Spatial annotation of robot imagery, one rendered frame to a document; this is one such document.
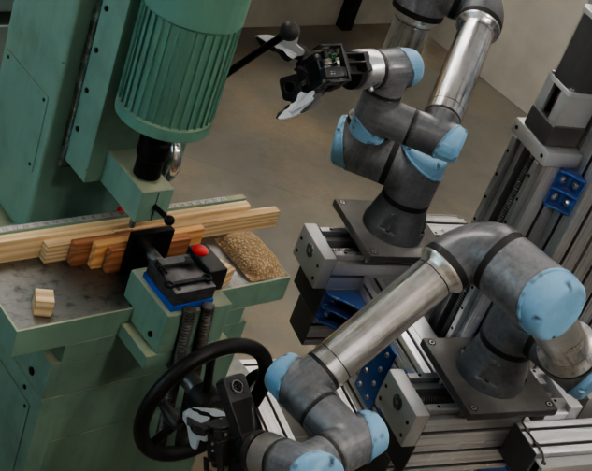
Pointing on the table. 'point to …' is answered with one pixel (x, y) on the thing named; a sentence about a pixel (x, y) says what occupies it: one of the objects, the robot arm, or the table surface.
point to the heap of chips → (251, 255)
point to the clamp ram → (146, 247)
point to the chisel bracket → (135, 187)
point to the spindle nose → (151, 157)
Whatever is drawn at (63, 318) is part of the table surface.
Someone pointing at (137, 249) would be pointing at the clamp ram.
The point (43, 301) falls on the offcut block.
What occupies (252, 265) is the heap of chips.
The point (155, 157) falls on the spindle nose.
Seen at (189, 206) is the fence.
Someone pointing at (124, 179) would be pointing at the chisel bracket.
